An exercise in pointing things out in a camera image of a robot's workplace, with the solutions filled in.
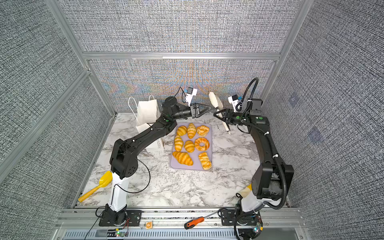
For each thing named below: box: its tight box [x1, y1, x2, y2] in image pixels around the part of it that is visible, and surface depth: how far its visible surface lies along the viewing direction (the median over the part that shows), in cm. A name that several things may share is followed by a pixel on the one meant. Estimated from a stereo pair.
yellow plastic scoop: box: [77, 170, 113, 203], surface depth 87 cm
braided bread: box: [198, 151, 212, 170], surface depth 91 cm
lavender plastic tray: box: [170, 122, 212, 171], surface depth 99 cm
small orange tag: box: [145, 221, 153, 230], surface depth 73 cm
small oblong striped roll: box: [174, 135, 184, 152], surface depth 101 cm
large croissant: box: [172, 151, 194, 166], surface depth 92 cm
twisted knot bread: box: [196, 125, 210, 137], surface depth 106 cm
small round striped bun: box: [184, 140, 195, 153], surface depth 99 cm
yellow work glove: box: [238, 183, 253, 198], surface depth 83 cm
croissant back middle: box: [187, 122, 197, 139], surface depth 106 cm
